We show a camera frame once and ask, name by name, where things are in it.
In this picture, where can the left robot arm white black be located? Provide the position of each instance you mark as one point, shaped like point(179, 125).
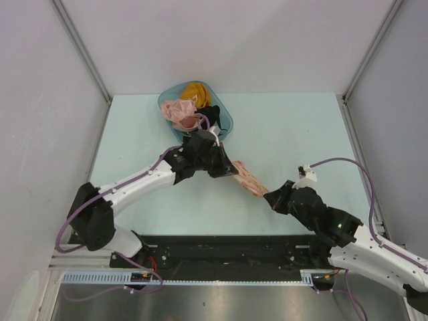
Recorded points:
point(94, 208)

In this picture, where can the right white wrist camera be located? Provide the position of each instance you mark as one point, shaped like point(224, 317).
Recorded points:
point(307, 177)

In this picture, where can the mustard yellow garment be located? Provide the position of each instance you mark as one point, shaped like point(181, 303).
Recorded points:
point(198, 93)

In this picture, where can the grey slotted cable duct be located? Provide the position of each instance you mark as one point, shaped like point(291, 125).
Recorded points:
point(296, 278)

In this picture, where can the teal plastic basin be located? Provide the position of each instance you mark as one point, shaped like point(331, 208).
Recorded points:
point(174, 93)

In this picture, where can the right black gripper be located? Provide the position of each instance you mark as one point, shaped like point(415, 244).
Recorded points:
point(276, 198)

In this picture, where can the aluminium frame post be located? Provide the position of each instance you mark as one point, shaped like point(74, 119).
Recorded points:
point(373, 47)
point(78, 43)

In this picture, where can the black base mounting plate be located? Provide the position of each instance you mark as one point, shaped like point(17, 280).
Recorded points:
point(231, 256)

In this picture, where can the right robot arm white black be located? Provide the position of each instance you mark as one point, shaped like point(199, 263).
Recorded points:
point(349, 244)

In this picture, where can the floral mesh laundry bag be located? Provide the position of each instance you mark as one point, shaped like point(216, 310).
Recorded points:
point(248, 181)

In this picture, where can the black bra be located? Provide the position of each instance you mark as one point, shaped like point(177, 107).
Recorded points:
point(205, 118)

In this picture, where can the right aluminium frame post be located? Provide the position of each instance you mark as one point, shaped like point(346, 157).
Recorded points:
point(373, 47)

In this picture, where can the left aluminium frame post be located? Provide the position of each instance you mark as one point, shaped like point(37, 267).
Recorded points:
point(78, 43)

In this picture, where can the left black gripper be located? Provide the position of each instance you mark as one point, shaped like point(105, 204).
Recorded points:
point(228, 168)

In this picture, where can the pink bra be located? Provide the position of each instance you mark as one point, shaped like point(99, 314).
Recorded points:
point(182, 114)

